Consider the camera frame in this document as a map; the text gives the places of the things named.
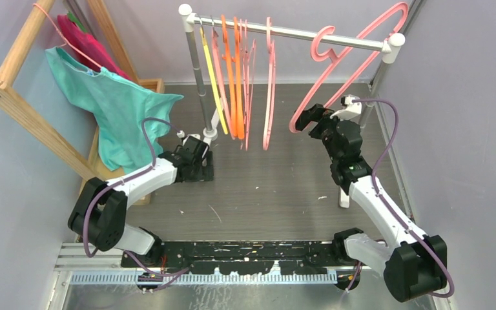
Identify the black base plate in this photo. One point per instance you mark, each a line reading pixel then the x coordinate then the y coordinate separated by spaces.
pixel 245 263

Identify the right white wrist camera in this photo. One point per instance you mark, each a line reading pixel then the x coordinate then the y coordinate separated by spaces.
pixel 351 108

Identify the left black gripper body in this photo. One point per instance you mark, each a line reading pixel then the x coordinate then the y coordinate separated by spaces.
pixel 199 172

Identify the white metal clothes rack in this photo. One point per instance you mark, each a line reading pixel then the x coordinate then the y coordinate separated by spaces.
pixel 292 47

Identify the thin pink wire hanger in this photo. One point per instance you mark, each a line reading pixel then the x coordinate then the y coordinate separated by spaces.
pixel 65 40

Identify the thick pink hanger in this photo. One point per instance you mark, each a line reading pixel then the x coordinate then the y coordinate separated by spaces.
pixel 394 41
pixel 271 85

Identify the wooden clothes rack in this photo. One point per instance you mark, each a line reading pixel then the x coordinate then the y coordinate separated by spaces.
pixel 30 173

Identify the pink metal-hook hanger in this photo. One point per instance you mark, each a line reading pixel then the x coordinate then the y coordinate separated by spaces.
pixel 220 81

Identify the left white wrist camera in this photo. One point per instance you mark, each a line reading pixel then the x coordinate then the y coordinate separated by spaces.
pixel 184 137

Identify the yellow hanger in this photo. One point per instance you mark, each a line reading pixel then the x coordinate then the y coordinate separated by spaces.
pixel 212 76

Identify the teal t-shirt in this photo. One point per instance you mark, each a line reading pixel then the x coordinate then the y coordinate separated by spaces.
pixel 130 118

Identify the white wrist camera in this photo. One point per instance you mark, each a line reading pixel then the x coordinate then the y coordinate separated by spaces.
pixel 184 137
pixel 351 108

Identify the orange plastic hanger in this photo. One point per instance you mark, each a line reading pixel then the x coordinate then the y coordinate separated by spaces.
pixel 229 66

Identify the magenta garment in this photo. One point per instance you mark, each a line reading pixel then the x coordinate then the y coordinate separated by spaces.
pixel 89 51

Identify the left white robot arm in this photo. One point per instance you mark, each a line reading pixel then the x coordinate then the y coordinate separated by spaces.
pixel 99 214

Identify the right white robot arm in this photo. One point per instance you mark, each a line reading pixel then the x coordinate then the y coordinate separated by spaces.
pixel 411 262

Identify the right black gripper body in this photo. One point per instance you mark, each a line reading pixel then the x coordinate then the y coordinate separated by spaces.
pixel 325 130

